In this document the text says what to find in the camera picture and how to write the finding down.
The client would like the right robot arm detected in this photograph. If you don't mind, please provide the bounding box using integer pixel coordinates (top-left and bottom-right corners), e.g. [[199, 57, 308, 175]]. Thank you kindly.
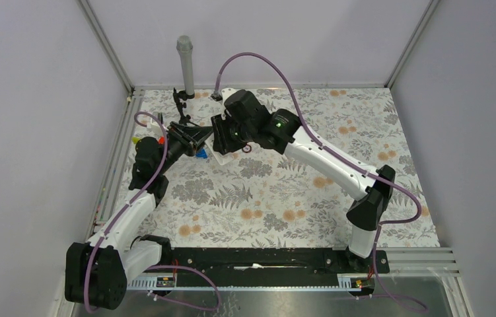
[[209, 88, 395, 272]]

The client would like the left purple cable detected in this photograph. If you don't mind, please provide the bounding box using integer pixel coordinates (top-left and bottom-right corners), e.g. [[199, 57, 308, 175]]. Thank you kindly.
[[83, 111, 170, 314]]

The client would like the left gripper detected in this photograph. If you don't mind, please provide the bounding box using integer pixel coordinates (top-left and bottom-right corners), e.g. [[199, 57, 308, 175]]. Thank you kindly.
[[157, 122, 213, 174]]

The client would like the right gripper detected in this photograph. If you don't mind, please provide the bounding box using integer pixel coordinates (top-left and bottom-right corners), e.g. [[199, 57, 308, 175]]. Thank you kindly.
[[211, 112, 255, 155]]

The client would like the blue plastic clip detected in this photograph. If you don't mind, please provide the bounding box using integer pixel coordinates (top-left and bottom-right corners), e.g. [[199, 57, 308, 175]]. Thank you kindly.
[[195, 149, 208, 159]]

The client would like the white AC remote control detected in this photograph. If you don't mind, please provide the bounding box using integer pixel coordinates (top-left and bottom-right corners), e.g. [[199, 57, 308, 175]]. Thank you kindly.
[[205, 136, 234, 166]]

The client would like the floral table mat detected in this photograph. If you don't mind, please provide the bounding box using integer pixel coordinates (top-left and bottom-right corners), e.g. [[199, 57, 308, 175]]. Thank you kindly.
[[135, 88, 440, 248]]

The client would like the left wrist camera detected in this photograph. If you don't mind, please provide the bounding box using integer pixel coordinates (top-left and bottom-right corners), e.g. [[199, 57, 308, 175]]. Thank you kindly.
[[146, 112, 166, 135]]

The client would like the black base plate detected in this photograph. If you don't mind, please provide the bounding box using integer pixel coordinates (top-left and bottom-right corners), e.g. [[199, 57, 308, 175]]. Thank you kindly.
[[157, 248, 390, 288]]

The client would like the purple cable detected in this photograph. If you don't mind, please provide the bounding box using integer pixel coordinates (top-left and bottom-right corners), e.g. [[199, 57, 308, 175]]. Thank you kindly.
[[212, 52, 423, 264], [83, 111, 170, 314]]

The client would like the poker chip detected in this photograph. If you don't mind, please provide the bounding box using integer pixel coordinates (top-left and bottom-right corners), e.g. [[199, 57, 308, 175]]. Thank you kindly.
[[242, 145, 252, 153]]

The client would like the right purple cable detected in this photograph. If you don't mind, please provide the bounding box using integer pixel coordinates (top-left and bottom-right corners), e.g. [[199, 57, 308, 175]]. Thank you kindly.
[[212, 52, 423, 264]]

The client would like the grey microphone on stand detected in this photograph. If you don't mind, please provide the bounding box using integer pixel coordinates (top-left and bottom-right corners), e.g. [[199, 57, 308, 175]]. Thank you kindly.
[[176, 35, 195, 100]]

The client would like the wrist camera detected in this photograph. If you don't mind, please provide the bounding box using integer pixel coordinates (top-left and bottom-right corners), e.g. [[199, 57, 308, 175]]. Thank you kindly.
[[210, 88, 237, 102], [146, 112, 166, 135]]

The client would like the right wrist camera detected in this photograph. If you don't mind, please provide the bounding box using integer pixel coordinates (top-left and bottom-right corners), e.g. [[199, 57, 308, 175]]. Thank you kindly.
[[210, 88, 237, 102]]

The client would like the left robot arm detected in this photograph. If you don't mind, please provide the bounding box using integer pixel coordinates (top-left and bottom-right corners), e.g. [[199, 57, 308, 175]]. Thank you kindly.
[[64, 122, 213, 310]]

